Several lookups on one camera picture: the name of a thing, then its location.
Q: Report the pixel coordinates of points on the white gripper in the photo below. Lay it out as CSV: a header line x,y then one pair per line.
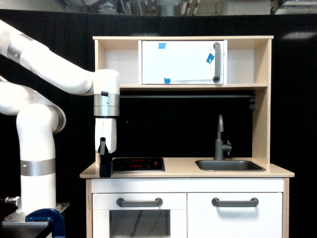
x,y
105,143

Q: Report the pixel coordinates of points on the white microwave door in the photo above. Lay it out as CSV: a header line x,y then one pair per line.
x,y
184,62

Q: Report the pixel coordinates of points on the grey microwave door handle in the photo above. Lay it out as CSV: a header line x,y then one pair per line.
x,y
217,61

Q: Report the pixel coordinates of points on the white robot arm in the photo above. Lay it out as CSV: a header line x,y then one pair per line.
x,y
38,119

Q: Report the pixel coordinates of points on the white oven door with window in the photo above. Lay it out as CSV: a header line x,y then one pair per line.
x,y
167,221

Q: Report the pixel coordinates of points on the white cabinet door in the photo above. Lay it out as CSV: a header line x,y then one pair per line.
x,y
208,221

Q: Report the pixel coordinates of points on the black toy stovetop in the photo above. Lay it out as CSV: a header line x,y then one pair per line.
x,y
146,164

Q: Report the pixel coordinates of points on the blue c-clamp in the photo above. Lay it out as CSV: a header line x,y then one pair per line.
x,y
53,217

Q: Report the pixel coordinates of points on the grey toy sink basin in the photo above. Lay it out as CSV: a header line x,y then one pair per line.
x,y
228,166

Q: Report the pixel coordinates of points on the blue tape bottom piece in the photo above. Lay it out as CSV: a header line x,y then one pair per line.
x,y
167,80

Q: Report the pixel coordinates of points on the blue tape piece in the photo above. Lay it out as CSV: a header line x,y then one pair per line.
x,y
210,58
167,80
161,45

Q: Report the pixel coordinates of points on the grey toy faucet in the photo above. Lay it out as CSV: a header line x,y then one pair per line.
x,y
220,147

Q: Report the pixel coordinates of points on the blue tape top piece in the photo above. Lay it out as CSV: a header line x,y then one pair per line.
x,y
161,45

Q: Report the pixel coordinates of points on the blue tape right piece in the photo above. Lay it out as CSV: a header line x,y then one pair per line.
x,y
210,58

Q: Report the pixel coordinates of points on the grey oven door handle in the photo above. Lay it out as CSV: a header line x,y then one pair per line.
x,y
136,204

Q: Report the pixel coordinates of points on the dark grey hanging rail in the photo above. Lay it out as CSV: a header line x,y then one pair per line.
x,y
186,96

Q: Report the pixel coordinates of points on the wooden toy kitchen frame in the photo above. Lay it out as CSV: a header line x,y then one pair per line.
x,y
182,131

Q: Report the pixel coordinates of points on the metal cable connector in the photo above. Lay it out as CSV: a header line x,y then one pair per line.
x,y
14,200

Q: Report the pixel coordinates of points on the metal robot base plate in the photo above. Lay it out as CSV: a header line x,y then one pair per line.
x,y
17,218

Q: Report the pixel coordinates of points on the grey cabinet door handle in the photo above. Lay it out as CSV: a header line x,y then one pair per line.
x,y
253,202

